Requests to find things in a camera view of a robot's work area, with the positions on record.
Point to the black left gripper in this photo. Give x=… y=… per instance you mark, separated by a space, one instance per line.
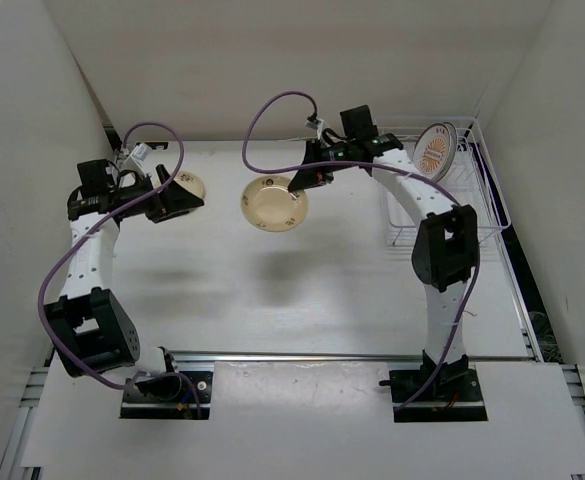
x=171 y=202

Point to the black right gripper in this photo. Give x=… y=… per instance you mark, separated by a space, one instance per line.
x=303 y=180

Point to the cream plate with dark print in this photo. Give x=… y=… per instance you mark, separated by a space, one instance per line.
x=184 y=176

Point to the small cream printed plate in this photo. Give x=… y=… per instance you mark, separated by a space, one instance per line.
x=267 y=204

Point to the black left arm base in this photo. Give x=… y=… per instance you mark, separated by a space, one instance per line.
x=170 y=399

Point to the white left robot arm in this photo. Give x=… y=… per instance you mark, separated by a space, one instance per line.
x=88 y=318

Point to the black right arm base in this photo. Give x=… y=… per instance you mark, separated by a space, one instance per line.
x=453 y=396

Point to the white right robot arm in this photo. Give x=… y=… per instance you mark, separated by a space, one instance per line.
x=445 y=255

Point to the black label sticker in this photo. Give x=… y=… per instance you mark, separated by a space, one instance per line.
x=158 y=145

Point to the cream plate with orange pattern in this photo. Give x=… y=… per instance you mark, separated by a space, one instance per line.
x=430 y=155

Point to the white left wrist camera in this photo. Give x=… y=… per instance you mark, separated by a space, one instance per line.
x=140 y=152

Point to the white wire dish rack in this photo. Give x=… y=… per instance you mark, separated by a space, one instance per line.
x=471 y=179

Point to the aluminium frame rail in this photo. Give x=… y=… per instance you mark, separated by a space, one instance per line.
x=210 y=356

